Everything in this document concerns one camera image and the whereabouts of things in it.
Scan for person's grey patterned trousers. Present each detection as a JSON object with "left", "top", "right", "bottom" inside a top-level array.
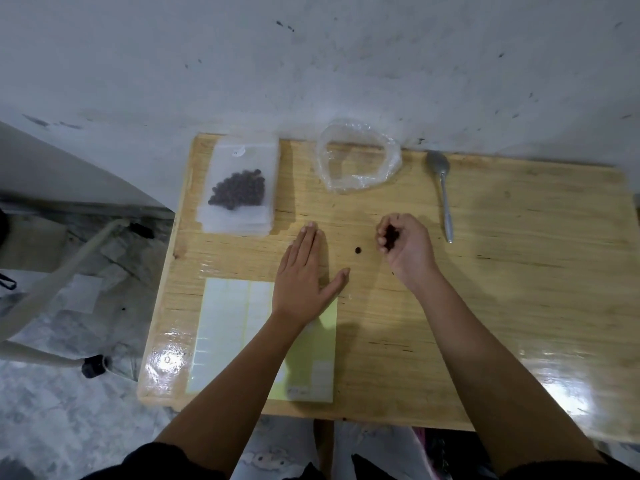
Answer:
[{"left": 229, "top": 417, "right": 431, "bottom": 480}]

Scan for pale yellow label sheet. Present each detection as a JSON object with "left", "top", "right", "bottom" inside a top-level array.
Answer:
[{"left": 185, "top": 278, "right": 339, "bottom": 404}]

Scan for person's left forearm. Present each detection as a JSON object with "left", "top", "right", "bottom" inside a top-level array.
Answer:
[{"left": 155, "top": 312, "right": 311, "bottom": 475}]

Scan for wooden stick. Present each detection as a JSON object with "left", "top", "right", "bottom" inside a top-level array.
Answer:
[{"left": 0, "top": 218, "right": 132, "bottom": 369}]

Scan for white grey cabinet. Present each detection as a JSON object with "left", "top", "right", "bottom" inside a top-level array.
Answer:
[{"left": 0, "top": 122, "right": 176, "bottom": 218}]

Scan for person's right forearm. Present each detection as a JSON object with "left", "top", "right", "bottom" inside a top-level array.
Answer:
[{"left": 412, "top": 272, "right": 606, "bottom": 475}]

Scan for black bag with strap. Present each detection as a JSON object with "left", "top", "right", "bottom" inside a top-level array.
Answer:
[{"left": 0, "top": 209, "right": 17, "bottom": 291}]

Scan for black trash bin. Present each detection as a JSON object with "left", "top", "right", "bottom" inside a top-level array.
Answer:
[{"left": 412, "top": 427, "right": 496, "bottom": 480}]

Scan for brown cardboard box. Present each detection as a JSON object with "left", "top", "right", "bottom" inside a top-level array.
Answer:
[{"left": 0, "top": 214, "right": 69, "bottom": 273}]

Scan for person's black shirt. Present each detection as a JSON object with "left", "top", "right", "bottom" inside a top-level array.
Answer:
[{"left": 82, "top": 442, "right": 640, "bottom": 480}]

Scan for person's right hand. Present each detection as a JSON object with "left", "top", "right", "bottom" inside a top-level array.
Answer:
[{"left": 375, "top": 213, "right": 441, "bottom": 295}]

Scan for small black floor object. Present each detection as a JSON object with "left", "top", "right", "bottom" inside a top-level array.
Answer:
[{"left": 81, "top": 354, "right": 107, "bottom": 379}]

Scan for metal spoon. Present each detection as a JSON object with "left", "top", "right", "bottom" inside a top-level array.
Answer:
[{"left": 425, "top": 150, "right": 455, "bottom": 244}]

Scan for person's left hand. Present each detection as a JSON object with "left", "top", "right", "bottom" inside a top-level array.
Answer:
[{"left": 272, "top": 222, "right": 351, "bottom": 329}]

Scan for large clear plastic bag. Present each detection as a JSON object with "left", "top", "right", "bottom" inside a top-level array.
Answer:
[{"left": 315, "top": 119, "right": 403, "bottom": 195}]

